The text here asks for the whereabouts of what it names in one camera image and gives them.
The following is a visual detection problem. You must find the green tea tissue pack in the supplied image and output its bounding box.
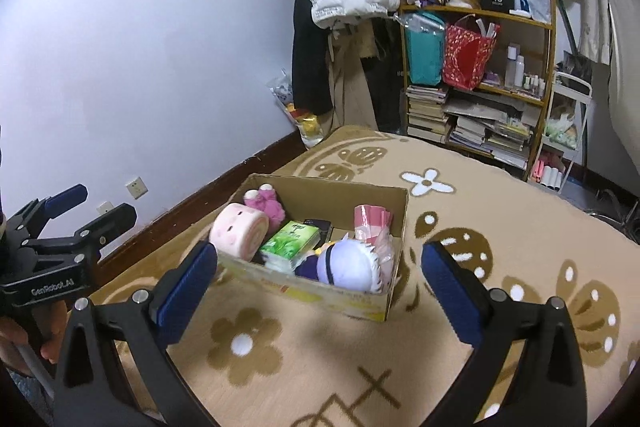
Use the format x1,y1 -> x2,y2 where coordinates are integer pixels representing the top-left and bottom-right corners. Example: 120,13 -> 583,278
259,221 -> 320,273

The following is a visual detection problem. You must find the stack of books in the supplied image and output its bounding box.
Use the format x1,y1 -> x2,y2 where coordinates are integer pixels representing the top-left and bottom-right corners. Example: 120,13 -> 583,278
406,83 -> 451,144

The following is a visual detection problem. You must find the pink roll cake plush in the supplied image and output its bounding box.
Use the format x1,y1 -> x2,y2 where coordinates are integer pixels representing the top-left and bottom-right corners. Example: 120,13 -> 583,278
208,202 -> 269,261

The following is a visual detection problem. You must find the upper wall socket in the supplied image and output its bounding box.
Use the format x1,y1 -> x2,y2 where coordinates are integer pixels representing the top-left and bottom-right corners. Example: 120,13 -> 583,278
125,176 -> 149,199

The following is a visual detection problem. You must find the lower wall socket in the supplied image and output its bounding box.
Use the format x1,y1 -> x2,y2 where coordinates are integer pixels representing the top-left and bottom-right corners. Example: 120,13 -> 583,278
96,202 -> 115,215

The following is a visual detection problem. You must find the black hanging coat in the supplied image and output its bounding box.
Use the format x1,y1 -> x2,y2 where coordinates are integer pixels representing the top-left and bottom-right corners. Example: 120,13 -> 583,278
291,0 -> 333,116

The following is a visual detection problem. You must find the black Face tissue pack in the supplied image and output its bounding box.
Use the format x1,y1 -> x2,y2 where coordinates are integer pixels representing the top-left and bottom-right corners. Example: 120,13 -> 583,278
304,219 -> 333,244

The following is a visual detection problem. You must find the white metal cart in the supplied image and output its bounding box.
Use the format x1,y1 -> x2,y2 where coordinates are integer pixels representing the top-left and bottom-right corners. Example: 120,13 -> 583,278
527,72 -> 592,194

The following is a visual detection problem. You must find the purple haired plush doll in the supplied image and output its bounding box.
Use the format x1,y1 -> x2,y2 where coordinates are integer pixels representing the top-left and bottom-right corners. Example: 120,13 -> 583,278
294,235 -> 385,294

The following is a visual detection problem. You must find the wall socket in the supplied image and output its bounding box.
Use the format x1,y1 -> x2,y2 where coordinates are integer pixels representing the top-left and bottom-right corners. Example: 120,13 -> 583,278
96,202 -> 115,215
125,176 -> 149,199

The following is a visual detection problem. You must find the clear bag with toys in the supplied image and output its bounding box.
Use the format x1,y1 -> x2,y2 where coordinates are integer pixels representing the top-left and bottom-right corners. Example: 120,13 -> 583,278
267,70 -> 324,150

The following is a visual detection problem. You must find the pink plastic bag bundle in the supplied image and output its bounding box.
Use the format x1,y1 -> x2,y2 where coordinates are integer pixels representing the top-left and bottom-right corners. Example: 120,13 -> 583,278
354,205 -> 394,267

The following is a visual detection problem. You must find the left hand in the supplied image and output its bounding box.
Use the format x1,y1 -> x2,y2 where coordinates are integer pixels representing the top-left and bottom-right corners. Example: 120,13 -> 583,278
0,299 -> 68,365

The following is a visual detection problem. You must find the teal bag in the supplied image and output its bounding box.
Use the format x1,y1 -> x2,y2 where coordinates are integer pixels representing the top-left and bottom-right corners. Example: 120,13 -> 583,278
405,12 -> 446,87

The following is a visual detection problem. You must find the wooden shelf unit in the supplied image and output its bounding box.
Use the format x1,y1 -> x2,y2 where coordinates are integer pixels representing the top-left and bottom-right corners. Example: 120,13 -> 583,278
396,0 -> 555,178

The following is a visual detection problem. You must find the printed cardboard box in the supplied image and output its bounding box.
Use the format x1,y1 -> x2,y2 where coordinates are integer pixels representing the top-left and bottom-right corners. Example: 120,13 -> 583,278
206,174 -> 408,322

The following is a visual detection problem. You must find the pink fluffy bear plush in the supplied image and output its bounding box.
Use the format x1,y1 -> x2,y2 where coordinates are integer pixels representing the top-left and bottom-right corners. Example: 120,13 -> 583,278
243,183 -> 285,227

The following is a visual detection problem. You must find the red patterned gift bag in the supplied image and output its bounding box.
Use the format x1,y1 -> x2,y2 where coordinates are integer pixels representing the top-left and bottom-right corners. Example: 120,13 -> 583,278
442,14 -> 501,91

